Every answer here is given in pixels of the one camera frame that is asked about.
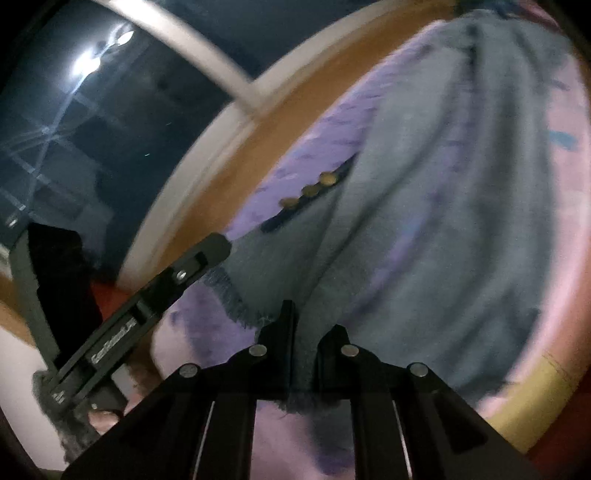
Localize wooden bed frame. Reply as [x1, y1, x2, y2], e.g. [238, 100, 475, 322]
[0, 0, 462, 352]

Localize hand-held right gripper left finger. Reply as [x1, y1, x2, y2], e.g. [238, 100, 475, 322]
[61, 300, 297, 480]

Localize yellow cloth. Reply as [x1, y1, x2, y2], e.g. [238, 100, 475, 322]
[487, 348, 583, 455]

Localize blue-grey denim jeans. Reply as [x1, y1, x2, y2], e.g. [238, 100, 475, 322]
[203, 9, 574, 467]

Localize person's left hand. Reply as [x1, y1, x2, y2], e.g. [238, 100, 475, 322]
[87, 382, 160, 435]

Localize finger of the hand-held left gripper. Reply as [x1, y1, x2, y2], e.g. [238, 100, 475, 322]
[48, 232, 232, 408]

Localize dark window glass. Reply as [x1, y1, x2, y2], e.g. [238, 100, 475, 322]
[0, 0, 287, 287]

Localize white window frame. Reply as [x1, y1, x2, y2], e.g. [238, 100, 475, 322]
[90, 0, 416, 296]

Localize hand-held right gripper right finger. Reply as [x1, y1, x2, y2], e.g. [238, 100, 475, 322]
[315, 324, 544, 480]

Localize purple pink printed bedsheet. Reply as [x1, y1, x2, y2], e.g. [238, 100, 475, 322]
[150, 0, 591, 480]

